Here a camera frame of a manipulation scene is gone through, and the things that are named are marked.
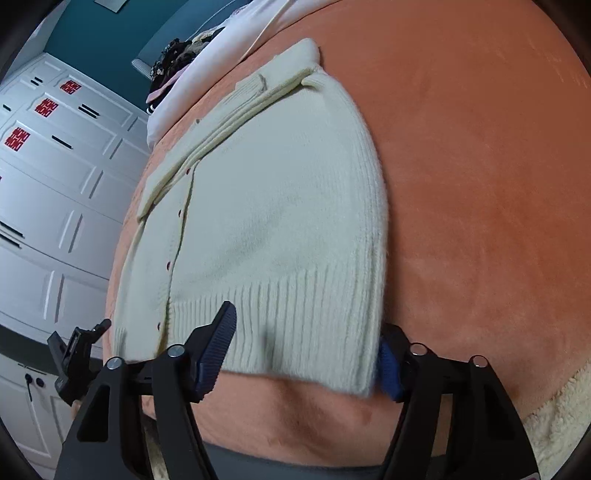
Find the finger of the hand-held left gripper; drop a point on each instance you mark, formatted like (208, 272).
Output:
(56, 348)
(92, 331)

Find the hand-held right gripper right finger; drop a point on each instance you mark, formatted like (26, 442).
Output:
(390, 374)

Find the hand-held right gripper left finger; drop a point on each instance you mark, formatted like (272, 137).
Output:
(216, 353)

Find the cream knitted cardigan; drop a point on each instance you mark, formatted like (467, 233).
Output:
(277, 207)

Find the pile of dark clothes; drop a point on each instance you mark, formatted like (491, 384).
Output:
(173, 60)

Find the white panelled wardrobe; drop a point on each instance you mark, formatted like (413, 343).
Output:
(69, 207)

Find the person's grey pants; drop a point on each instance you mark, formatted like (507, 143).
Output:
(295, 464)

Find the cream fluffy blanket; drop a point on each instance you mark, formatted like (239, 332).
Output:
(563, 415)

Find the orange plush blanket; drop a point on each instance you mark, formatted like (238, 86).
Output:
(461, 184)

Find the red paper decoration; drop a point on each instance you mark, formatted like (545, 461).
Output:
(17, 140)
(46, 107)
(70, 86)

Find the pale pink duvet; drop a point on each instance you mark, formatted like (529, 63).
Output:
(221, 60)

